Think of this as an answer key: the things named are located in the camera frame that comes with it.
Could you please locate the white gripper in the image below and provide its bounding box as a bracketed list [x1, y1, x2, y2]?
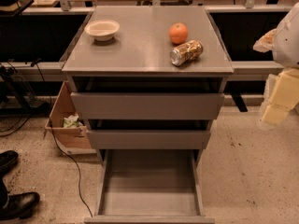
[253, 3, 299, 125]

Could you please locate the orange soda can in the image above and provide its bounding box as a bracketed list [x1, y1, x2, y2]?
[170, 40, 204, 66]

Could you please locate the grey drawer cabinet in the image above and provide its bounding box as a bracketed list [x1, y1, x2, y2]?
[61, 5, 235, 161]

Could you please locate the grey open bottom drawer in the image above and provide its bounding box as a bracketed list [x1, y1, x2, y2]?
[84, 149, 215, 224]

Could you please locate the grey middle drawer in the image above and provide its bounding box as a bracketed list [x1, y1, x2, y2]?
[87, 130, 210, 149]

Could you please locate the grey top drawer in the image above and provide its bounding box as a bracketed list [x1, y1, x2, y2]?
[71, 92, 224, 120]

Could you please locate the orange fruit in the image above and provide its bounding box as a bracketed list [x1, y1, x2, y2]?
[169, 22, 189, 44]

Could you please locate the white paper bowl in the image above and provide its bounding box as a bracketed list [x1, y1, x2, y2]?
[84, 20, 120, 41]

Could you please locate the crumpled green white paper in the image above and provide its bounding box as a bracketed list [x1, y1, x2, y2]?
[63, 115, 82, 128]

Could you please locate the cardboard box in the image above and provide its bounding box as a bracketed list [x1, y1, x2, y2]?
[45, 81, 92, 149]

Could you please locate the black shoe far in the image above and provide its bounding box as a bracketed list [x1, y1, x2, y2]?
[0, 150, 19, 175]

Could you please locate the black shoe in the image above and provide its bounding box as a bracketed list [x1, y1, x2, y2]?
[0, 192, 40, 220]
[0, 150, 19, 175]

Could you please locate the black shoe near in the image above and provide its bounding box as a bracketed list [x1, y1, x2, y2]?
[0, 192, 40, 220]

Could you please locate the black floor cable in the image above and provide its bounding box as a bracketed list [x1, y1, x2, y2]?
[29, 58, 94, 218]

